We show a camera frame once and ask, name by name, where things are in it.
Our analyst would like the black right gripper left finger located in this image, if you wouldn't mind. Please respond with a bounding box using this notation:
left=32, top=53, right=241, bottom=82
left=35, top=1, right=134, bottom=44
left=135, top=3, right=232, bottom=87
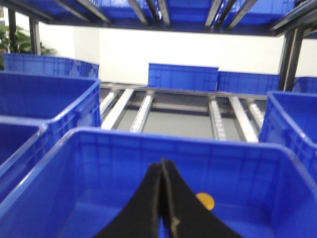
left=94, top=163, right=162, bottom=238

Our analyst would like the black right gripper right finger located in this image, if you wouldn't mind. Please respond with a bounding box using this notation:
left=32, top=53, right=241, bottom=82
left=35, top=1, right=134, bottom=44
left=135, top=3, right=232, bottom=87
left=161, top=159, right=241, bottom=238

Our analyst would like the yellow push button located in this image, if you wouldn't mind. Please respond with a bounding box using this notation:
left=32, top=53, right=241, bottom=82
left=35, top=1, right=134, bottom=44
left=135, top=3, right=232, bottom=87
left=196, top=192, right=215, bottom=211

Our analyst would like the blue source crate with buttons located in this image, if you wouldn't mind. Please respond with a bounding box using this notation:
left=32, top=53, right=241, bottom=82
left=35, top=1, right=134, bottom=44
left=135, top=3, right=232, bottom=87
left=0, top=71, right=101, bottom=142

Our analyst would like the blue crate front right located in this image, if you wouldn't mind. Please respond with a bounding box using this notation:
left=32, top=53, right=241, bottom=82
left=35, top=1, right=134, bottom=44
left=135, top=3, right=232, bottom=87
left=0, top=127, right=317, bottom=238

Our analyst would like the roller conveyor shelf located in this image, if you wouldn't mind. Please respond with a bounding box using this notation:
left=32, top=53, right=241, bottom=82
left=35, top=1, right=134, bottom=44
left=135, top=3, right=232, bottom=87
left=100, top=83, right=266, bottom=143

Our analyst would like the blue crate front left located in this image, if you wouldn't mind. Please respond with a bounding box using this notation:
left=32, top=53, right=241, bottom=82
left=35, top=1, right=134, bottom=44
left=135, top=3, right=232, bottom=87
left=259, top=91, right=317, bottom=179

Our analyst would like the blue crate far right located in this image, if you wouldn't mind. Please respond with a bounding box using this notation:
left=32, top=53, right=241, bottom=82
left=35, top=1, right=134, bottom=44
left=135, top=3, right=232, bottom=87
left=217, top=71, right=280, bottom=95

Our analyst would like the blue crate far centre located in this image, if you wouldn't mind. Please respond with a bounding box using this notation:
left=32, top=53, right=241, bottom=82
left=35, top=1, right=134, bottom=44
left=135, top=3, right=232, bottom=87
left=148, top=63, right=218, bottom=91

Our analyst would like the black overhead rack frame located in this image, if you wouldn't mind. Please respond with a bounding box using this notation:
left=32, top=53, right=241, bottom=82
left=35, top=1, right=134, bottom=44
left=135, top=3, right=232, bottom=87
left=0, top=0, right=317, bottom=91

